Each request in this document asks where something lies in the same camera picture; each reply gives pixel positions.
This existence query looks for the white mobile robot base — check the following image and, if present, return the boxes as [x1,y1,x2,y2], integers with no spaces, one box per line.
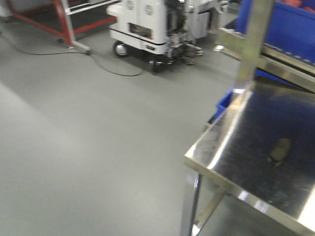
[106,0,228,73]

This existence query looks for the right blue plastic bin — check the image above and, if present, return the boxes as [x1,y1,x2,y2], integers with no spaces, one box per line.
[232,0,315,59]

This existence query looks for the stainless steel rack frame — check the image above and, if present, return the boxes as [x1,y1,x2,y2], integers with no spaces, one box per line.
[180,0,315,236]

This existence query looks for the centre-left grey brake pad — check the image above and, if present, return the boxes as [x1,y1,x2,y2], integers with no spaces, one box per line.
[267,138,292,166]

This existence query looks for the black floor cable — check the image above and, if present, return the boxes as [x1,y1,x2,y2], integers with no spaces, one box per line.
[0,34,144,77]

